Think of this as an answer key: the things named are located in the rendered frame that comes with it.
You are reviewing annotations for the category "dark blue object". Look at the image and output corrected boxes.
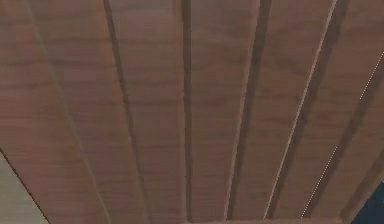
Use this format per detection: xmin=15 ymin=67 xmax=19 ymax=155
xmin=350 ymin=180 xmax=384 ymax=224

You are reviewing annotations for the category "brown wooden slatted furniture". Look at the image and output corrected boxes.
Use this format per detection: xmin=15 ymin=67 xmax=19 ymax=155
xmin=0 ymin=0 xmax=384 ymax=224

